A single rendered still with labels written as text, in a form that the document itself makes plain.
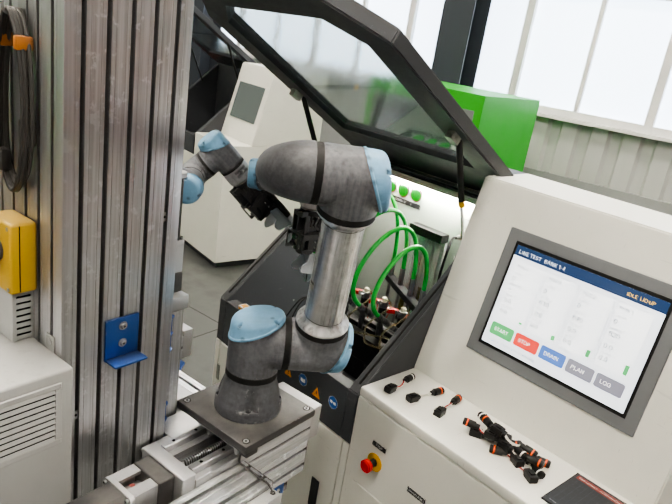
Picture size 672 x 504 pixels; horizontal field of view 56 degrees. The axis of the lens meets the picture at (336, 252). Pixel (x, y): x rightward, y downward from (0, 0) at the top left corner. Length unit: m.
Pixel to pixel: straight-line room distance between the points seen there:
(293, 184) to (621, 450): 0.97
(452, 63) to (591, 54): 1.13
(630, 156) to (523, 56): 1.26
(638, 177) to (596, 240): 4.09
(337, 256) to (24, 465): 0.67
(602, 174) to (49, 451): 5.10
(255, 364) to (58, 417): 0.39
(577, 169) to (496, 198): 4.09
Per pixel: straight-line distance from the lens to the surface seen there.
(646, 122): 5.64
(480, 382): 1.77
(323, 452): 1.94
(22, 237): 1.23
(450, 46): 5.86
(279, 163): 1.13
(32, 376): 1.21
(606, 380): 1.62
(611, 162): 5.77
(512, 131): 4.94
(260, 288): 2.25
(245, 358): 1.36
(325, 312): 1.30
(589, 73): 5.83
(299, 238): 1.66
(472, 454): 1.58
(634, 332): 1.60
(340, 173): 1.11
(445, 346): 1.82
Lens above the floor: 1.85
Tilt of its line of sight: 19 degrees down
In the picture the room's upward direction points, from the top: 9 degrees clockwise
